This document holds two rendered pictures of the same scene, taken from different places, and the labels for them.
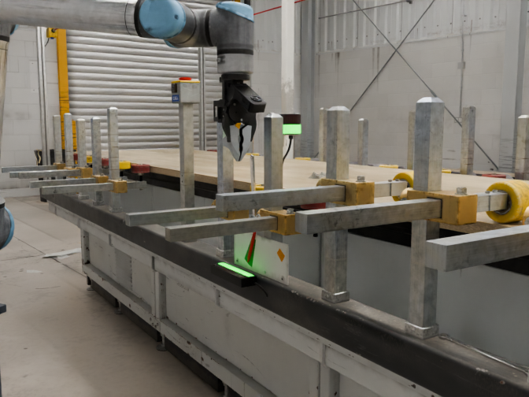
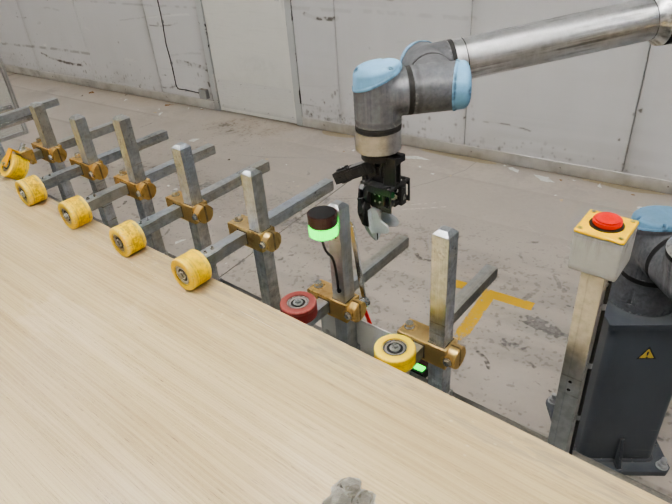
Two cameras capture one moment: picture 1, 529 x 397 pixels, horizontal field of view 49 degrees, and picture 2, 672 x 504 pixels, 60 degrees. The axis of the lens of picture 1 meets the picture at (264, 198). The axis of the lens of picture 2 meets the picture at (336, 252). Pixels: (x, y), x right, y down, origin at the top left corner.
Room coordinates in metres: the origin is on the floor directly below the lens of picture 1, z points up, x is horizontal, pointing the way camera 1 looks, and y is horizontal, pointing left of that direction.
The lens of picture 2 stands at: (2.46, -0.32, 1.67)
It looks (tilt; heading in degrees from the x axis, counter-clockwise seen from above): 33 degrees down; 164
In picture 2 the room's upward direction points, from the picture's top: 5 degrees counter-clockwise
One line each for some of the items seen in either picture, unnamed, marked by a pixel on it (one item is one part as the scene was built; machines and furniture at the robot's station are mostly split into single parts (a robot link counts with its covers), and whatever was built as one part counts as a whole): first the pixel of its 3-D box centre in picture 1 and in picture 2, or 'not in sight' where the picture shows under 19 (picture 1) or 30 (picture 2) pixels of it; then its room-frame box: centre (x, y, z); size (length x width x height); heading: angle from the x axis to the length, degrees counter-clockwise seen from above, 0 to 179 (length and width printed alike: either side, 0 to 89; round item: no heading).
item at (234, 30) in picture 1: (234, 29); (378, 96); (1.46, 0.07, 1.32); 0.10 x 0.09 x 0.12; 78
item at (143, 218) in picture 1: (203, 213); (446, 319); (1.58, 0.17, 0.84); 0.43 x 0.03 x 0.04; 123
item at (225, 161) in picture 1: (225, 191); (441, 331); (1.67, 0.11, 0.89); 0.03 x 0.03 x 0.48; 33
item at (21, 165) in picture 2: not in sight; (14, 166); (0.43, -0.82, 0.93); 0.09 x 0.08 x 0.09; 123
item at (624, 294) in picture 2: not in sight; (645, 281); (1.45, 0.87, 0.65); 0.19 x 0.19 x 0.10
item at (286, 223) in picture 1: (279, 220); (336, 302); (1.44, -0.04, 0.85); 0.13 x 0.06 x 0.05; 33
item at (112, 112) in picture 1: (113, 162); not in sight; (2.51, 0.65, 0.92); 0.03 x 0.03 x 0.48; 33
